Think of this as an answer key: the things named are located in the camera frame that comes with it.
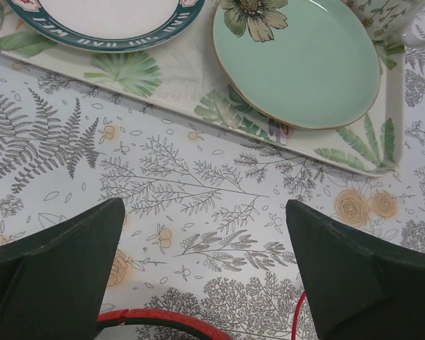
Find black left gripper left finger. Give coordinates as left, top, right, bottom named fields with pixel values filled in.
left=0, top=198, right=125, bottom=339

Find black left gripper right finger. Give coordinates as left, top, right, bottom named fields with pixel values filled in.
left=285, top=200, right=425, bottom=339

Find red headphone cable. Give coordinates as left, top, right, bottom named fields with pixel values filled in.
left=293, top=292, right=308, bottom=340

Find red black headphones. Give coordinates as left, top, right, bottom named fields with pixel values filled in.
left=95, top=308, right=232, bottom=340

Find mint green flower plate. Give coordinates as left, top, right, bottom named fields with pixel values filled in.
left=212, top=1, right=381, bottom=130

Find leaf print serving tray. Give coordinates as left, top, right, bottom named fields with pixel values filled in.
left=0, top=1, right=404, bottom=176

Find white plate green rim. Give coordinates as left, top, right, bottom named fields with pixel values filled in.
left=8, top=0, right=205, bottom=53

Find floral mug yellow inside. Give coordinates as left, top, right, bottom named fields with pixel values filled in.
left=344, top=0, right=425, bottom=48

